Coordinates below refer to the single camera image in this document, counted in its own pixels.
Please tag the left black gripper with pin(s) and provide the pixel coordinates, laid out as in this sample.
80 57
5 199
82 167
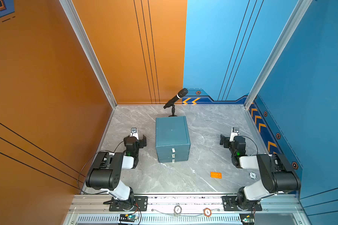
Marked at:
142 140

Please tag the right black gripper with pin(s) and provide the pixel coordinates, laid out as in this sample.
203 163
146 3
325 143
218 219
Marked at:
224 140

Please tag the teal drawer cabinet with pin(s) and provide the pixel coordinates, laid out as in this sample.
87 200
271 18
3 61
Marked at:
172 140

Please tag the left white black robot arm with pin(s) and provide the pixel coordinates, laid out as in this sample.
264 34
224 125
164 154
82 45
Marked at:
105 172

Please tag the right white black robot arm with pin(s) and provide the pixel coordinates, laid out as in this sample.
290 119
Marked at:
276 173

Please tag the orange toy brick plate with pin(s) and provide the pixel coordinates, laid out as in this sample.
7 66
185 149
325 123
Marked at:
216 175

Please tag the black microphone stand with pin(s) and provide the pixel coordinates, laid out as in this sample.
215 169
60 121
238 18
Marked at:
173 110

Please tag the right green circuit board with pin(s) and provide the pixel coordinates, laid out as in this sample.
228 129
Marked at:
247 219

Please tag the green circuit board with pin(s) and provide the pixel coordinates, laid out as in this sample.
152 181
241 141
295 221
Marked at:
247 219
128 218

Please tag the black microphone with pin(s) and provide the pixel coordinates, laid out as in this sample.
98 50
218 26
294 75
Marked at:
177 97

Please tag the left green circuit board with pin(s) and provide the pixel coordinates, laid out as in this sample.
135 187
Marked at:
128 218

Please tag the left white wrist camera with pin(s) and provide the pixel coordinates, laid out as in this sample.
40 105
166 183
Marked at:
134 133

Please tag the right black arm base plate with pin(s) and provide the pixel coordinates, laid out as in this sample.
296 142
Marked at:
232 203

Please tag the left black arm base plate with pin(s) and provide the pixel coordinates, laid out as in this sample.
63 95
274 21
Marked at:
140 203

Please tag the orange round rail sticker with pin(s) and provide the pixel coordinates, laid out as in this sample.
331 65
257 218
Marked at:
207 212

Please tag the grey round rail sticker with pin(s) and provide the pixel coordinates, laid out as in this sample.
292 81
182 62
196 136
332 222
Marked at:
177 210

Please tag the aluminium front rail frame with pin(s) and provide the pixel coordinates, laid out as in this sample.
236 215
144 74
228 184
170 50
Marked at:
279 209

